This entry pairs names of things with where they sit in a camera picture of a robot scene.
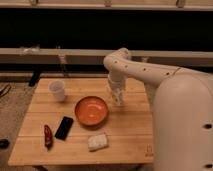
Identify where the wooden table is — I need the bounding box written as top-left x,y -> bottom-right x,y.
8,78 -> 153,166

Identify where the orange ceramic bowl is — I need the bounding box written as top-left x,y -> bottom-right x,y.
75,96 -> 109,126

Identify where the grey horizontal rail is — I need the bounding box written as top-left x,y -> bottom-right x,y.
0,48 -> 213,67

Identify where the translucent plastic cup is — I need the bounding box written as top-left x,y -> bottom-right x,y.
48,80 -> 65,102

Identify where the white sponge block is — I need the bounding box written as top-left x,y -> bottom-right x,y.
88,133 -> 108,151

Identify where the black object at left edge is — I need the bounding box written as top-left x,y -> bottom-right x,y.
0,139 -> 10,149

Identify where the red chili pepper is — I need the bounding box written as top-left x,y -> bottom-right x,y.
44,125 -> 53,150

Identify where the black cable on floor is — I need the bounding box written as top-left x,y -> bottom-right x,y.
0,83 -> 12,98

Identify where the clear plastic bottle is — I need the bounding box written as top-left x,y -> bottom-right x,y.
112,86 -> 124,106

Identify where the black smartphone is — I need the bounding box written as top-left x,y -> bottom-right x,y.
55,117 -> 73,140

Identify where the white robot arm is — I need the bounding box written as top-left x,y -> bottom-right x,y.
104,48 -> 213,171

